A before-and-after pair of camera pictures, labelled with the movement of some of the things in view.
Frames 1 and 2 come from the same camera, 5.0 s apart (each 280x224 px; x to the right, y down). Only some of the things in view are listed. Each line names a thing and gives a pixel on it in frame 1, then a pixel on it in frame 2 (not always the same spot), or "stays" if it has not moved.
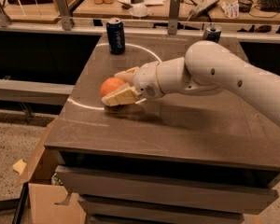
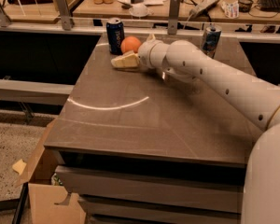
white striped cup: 231,8 stays
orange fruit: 109,84 to 130,44
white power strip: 203,7 stays
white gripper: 146,79 to 145,54
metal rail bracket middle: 63,10 stays
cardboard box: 44,195 stays
